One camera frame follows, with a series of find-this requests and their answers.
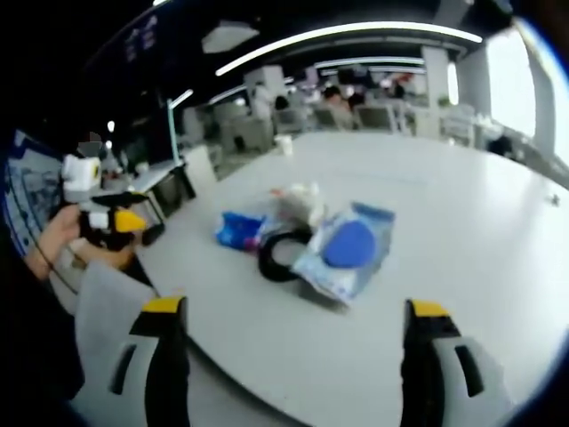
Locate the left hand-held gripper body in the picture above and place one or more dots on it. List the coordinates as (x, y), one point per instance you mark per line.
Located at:
(80, 173)

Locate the small purple item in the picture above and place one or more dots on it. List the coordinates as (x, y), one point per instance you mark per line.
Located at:
(250, 243)

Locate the blue white printed board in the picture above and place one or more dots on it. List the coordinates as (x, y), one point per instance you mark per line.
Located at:
(31, 187)

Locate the small dark table item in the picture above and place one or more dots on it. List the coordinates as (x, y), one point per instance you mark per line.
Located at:
(554, 200)

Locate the white cup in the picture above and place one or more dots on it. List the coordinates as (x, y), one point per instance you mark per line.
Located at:
(283, 144)

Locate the long ceiling light strip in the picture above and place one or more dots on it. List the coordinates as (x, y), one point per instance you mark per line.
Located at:
(347, 33)

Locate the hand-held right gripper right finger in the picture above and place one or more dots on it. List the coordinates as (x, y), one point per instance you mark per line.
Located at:
(427, 356)

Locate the white side desk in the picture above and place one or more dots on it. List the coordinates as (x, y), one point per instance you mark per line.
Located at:
(151, 178)

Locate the white table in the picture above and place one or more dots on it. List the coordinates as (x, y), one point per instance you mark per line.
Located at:
(444, 200)

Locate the grey office chair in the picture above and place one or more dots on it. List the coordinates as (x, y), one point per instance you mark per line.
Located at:
(291, 120)
(375, 118)

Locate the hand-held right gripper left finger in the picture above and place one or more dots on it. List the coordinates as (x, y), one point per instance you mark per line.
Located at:
(166, 356)

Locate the wet wipes pack blue lid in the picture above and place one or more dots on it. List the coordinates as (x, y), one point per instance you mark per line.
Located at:
(347, 249)

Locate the black tape roll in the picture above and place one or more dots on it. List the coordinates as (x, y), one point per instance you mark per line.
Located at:
(266, 267)

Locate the blue snack packet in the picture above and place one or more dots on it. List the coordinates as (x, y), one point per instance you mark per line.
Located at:
(233, 229)

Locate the person's left hand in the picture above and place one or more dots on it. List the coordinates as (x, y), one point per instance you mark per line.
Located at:
(58, 236)

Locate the person's dark clothing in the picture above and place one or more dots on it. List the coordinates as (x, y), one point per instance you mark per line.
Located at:
(31, 333)

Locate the clear plastic bag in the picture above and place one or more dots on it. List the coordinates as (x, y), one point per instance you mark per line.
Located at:
(298, 200)

